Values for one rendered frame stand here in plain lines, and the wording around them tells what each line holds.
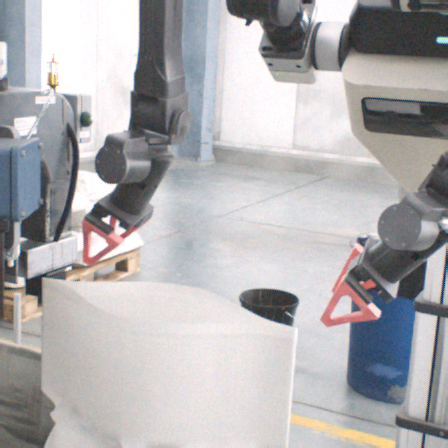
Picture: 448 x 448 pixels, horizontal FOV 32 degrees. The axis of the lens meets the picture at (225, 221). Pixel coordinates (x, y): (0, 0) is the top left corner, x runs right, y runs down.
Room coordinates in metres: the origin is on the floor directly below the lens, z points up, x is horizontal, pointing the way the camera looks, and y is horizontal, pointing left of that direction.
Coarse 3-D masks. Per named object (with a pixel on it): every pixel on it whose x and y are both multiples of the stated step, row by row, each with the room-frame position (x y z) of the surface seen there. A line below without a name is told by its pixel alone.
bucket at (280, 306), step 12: (264, 288) 3.81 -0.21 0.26; (240, 300) 3.62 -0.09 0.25; (252, 300) 3.78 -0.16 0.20; (264, 300) 3.80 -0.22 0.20; (276, 300) 3.79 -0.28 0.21; (288, 300) 3.76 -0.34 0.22; (252, 312) 3.56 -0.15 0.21; (264, 312) 3.53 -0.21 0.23; (276, 312) 3.53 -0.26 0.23; (288, 312) 3.56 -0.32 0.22; (288, 324) 3.58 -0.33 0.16
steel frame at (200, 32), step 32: (0, 0) 7.08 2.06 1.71; (32, 0) 6.94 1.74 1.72; (192, 0) 9.97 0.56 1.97; (0, 32) 7.08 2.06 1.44; (32, 32) 6.94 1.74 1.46; (192, 32) 9.96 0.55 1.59; (32, 64) 6.94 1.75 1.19; (192, 64) 9.95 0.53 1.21; (192, 96) 9.94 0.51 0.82; (192, 128) 9.93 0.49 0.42; (192, 160) 9.69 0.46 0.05
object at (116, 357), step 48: (48, 288) 1.27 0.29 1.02; (96, 288) 1.27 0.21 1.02; (144, 288) 1.28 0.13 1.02; (192, 288) 1.27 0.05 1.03; (48, 336) 1.26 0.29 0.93; (96, 336) 1.14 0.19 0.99; (144, 336) 1.09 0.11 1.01; (192, 336) 1.09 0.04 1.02; (240, 336) 1.10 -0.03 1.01; (288, 336) 1.10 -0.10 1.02; (48, 384) 1.26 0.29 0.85; (96, 384) 1.14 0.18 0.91; (144, 384) 1.09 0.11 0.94; (192, 384) 1.09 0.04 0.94; (240, 384) 1.11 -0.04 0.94; (288, 384) 1.10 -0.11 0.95; (96, 432) 1.15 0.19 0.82; (144, 432) 1.09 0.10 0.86; (192, 432) 1.09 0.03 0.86; (240, 432) 1.11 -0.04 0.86; (288, 432) 1.10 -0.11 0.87
